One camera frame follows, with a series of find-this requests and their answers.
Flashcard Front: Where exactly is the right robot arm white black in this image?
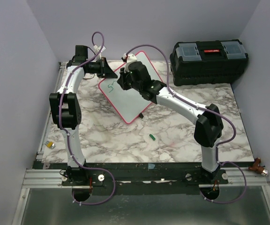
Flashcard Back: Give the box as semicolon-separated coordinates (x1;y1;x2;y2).
117;61;224;184

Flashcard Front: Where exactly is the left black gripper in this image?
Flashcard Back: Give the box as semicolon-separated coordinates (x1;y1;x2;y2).
87;57;118;79

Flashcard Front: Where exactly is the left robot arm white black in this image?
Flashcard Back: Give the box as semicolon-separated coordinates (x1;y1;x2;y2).
49;45;118;185

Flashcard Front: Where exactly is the small yellow connector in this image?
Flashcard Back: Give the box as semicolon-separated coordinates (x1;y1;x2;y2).
45;141;55;149

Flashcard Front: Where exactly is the aluminium frame rail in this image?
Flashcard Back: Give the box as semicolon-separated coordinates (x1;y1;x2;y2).
22;62;67;188

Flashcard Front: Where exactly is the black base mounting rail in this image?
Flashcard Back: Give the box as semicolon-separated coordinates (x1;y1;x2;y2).
31;161;229;195

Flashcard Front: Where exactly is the copper pipe fitting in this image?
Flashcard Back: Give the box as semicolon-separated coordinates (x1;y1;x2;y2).
248;157;269;176

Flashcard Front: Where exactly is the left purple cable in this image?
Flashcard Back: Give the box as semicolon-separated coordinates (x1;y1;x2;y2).
59;31;116;206

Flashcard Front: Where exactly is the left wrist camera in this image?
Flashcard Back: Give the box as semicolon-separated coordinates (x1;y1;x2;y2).
93;45;106;60

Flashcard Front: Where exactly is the black toolbox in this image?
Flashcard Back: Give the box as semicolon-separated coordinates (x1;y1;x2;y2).
170;39;249;86

